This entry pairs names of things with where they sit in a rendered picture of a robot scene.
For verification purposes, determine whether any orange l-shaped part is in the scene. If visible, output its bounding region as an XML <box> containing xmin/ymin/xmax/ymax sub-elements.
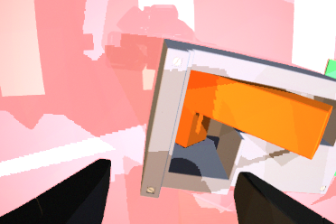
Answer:
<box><xmin>175</xmin><ymin>70</ymin><xmax>332</xmax><ymax>160</ymax></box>

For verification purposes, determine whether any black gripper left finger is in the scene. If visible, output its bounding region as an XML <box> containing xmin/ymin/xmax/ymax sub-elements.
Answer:
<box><xmin>0</xmin><ymin>159</ymin><xmax>112</xmax><ymax>224</ymax></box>

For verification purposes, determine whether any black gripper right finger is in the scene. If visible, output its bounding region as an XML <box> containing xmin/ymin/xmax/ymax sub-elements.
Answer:
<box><xmin>233</xmin><ymin>172</ymin><xmax>335</xmax><ymax>224</ymax></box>

